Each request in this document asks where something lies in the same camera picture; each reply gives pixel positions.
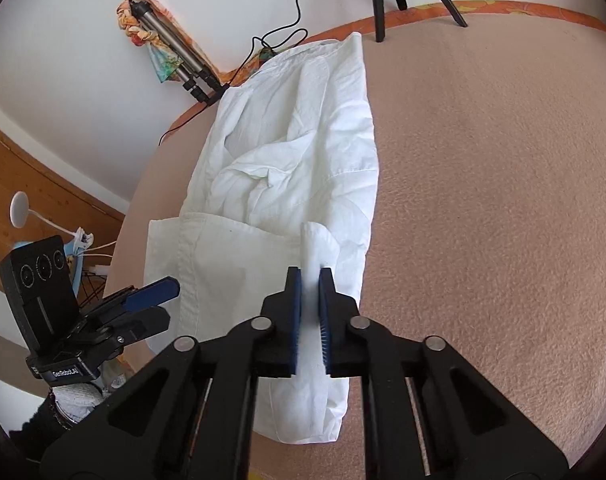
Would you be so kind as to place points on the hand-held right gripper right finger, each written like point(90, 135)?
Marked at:
point(324, 320)

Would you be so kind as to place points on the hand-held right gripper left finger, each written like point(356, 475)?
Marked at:
point(296, 320)

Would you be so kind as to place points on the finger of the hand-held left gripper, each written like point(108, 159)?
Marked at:
point(155, 292)
point(145, 325)

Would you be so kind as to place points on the white shirt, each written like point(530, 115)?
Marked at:
point(283, 170)

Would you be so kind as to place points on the blue shell chair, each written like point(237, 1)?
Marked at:
point(76, 272)

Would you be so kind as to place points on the white clip lamp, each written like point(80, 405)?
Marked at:
point(19, 210)

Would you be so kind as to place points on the beige fleece blanket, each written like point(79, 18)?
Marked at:
point(483, 210)

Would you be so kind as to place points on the folded silver tripod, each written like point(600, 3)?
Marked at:
point(178, 55)

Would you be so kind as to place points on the colourful patterned cloth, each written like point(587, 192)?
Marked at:
point(133, 22)

